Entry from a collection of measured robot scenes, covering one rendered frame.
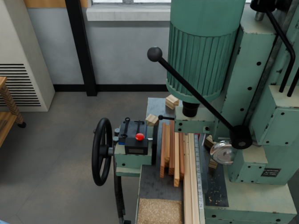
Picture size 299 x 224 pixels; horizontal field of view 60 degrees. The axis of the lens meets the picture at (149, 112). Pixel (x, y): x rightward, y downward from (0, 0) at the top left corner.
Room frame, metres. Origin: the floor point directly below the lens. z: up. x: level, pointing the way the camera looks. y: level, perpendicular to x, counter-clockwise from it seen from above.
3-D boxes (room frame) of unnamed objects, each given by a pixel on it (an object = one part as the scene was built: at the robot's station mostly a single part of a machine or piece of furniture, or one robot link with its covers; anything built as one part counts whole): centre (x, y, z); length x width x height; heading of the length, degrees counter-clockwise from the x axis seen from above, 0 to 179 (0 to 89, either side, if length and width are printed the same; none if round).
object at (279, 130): (0.47, -0.35, 1.22); 0.09 x 0.08 x 0.15; 86
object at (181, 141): (0.57, -0.12, 0.93); 0.21 x 0.02 x 0.05; 176
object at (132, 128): (0.60, 0.06, 0.99); 0.13 x 0.11 x 0.06; 176
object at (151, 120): (0.73, -0.01, 0.92); 0.05 x 0.04 x 0.03; 58
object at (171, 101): (0.85, -0.10, 0.92); 0.05 x 0.04 x 0.04; 44
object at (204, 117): (0.63, -0.16, 1.03); 0.14 x 0.07 x 0.09; 86
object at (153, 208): (0.35, -0.03, 0.92); 0.14 x 0.09 x 0.04; 86
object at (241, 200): (0.62, -0.26, 0.76); 0.57 x 0.45 x 0.09; 86
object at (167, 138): (0.59, -0.07, 0.93); 0.15 x 0.02 x 0.07; 176
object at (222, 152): (0.50, -0.26, 1.02); 0.12 x 0.03 x 0.12; 86
